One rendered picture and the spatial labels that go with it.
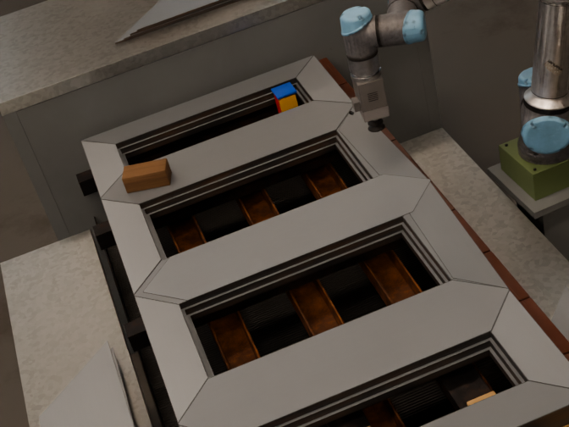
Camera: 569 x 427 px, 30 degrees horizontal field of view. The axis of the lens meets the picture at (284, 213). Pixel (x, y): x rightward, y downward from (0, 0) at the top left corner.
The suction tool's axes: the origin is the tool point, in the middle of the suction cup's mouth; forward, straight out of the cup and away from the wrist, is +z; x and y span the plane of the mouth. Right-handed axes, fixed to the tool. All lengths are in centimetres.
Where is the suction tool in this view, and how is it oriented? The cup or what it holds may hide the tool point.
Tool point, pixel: (376, 127)
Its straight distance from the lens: 265.6
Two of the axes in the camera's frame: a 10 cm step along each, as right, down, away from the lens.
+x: 9.6, -2.7, 0.2
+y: 1.6, 5.4, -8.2
